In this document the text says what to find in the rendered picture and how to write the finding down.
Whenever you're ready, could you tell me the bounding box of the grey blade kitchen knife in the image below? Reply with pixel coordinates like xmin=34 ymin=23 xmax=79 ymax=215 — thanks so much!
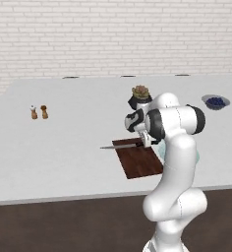
xmin=99 ymin=141 xmax=145 ymax=151

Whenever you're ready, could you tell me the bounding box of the wooden shaker with brown top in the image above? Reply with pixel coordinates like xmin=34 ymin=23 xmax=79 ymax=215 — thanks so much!
xmin=39 ymin=104 xmax=50 ymax=120

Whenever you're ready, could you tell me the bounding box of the dark brown wooden cutting board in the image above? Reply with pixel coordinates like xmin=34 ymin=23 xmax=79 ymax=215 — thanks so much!
xmin=111 ymin=137 xmax=165 ymax=180

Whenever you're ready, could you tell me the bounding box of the succulent in black pot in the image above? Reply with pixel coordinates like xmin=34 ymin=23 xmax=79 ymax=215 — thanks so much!
xmin=127 ymin=84 xmax=154 ymax=111

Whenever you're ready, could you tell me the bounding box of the grey bowl of blueberries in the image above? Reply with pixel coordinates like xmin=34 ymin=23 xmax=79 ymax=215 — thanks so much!
xmin=201 ymin=94 xmax=231 ymax=111

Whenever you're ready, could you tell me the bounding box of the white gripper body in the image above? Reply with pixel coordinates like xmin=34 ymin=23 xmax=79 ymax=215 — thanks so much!
xmin=139 ymin=129 xmax=154 ymax=149

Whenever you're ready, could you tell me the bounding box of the wooden shaker with white top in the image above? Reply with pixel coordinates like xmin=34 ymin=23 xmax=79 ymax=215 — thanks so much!
xmin=29 ymin=104 xmax=39 ymax=120

